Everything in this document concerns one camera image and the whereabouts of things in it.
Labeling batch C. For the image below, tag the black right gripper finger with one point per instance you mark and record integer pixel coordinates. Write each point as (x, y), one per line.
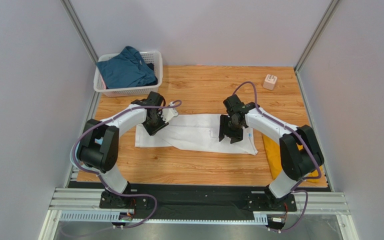
(236, 139)
(221, 136)

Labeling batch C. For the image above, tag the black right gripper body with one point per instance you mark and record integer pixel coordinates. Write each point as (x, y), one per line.
(231, 131)

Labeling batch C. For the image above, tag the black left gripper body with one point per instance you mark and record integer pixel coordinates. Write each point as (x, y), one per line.
(152, 126)

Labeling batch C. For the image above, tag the white t shirt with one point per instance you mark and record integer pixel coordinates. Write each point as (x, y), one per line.
(195, 132)

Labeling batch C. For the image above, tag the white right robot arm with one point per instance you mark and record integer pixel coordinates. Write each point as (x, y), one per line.
(300, 153)

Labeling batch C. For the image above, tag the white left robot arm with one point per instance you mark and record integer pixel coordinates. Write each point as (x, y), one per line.
(96, 150)

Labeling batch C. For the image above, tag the folded yellow t shirt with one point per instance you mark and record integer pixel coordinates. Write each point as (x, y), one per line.
(273, 155)

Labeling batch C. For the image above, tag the small pink box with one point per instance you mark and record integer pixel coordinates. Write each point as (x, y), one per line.
(269, 82)

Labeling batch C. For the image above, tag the blue t shirt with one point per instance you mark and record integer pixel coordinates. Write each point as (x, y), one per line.
(128, 69)

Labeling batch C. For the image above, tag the white plastic laundry basket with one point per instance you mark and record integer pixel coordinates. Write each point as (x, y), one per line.
(150, 57)

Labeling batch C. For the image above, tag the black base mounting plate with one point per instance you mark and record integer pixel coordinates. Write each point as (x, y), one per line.
(191, 202)

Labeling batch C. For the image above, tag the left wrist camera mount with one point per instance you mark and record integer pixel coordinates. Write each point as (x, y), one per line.
(169, 113)

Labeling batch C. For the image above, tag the aluminium frame rail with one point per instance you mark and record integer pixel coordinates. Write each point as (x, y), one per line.
(76, 204)

